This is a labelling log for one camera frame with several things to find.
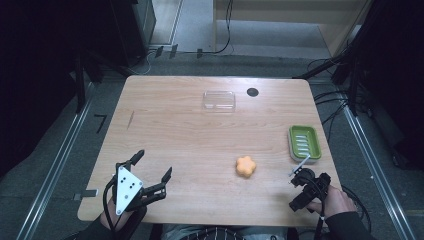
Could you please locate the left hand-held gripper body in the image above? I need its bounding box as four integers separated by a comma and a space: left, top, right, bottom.
110, 160, 167, 217

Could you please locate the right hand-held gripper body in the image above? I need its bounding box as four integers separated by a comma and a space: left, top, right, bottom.
288, 154, 333, 203

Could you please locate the person's left hand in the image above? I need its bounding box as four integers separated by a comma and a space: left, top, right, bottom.
99, 196, 134, 232

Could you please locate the green soap dish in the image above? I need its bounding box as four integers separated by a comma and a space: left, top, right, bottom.
287, 124, 323, 163

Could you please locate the orange flower-shaped soap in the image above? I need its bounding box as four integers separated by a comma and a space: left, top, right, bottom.
235, 155, 258, 178

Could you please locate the person's striped clothing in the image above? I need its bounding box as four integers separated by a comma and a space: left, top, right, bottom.
159, 223, 291, 240

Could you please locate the clear plastic box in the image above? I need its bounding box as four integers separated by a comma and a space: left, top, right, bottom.
201, 90, 237, 113

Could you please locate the black metal stand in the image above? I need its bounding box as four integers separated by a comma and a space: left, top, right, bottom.
293, 33, 369, 117
73, 49, 134, 114

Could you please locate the black cabinet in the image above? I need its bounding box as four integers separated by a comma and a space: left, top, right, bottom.
109, 0, 158, 68

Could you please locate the dark curtain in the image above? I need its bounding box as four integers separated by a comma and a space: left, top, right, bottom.
0, 0, 116, 179
349, 0, 424, 171

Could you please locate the light wooden furniture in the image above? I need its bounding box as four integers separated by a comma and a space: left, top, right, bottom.
213, 0, 373, 58

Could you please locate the left hand-held gripper cable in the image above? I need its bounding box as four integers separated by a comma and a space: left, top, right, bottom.
102, 174, 122, 233

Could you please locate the hand-held gripper cable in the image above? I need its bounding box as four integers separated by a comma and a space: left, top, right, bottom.
102, 174, 122, 233
313, 179, 330, 240

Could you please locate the right hand-held gripper cable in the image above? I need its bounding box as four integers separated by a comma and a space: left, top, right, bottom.
313, 179, 330, 240

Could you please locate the silver bracket at table edge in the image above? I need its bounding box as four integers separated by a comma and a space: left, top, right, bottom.
73, 188, 100, 202

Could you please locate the black cable loop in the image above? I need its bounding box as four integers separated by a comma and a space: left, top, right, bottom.
341, 184, 373, 234

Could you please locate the metal floor rail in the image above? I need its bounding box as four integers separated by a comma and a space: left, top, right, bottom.
341, 99, 418, 240
14, 83, 97, 240

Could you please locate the bundle of black floor cables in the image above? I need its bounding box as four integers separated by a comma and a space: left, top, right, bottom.
313, 58, 356, 141

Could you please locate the white floor cable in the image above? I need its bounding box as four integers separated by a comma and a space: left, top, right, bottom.
128, 49, 158, 76

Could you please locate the black hanging cable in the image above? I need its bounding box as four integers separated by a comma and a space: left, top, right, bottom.
179, 0, 234, 56

